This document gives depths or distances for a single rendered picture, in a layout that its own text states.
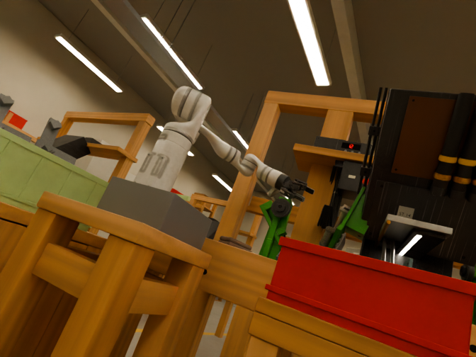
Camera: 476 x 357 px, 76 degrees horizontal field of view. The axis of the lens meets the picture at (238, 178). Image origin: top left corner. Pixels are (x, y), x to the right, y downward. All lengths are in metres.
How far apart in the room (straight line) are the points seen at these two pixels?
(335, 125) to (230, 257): 1.08
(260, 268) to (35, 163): 0.70
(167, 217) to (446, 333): 0.54
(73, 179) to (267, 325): 0.74
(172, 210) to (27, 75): 7.31
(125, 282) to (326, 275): 0.37
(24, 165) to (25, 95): 6.86
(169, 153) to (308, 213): 0.91
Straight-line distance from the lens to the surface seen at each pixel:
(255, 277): 0.90
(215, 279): 0.94
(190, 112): 0.89
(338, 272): 0.58
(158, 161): 0.81
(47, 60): 8.13
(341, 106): 1.83
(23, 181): 1.01
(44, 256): 0.79
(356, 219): 1.16
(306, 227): 1.53
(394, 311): 0.56
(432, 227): 0.99
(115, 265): 0.63
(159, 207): 0.72
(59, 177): 1.04
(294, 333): 0.54
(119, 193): 0.81
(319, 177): 1.62
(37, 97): 7.94
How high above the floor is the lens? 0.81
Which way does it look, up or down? 18 degrees up
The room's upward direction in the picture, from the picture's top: 20 degrees clockwise
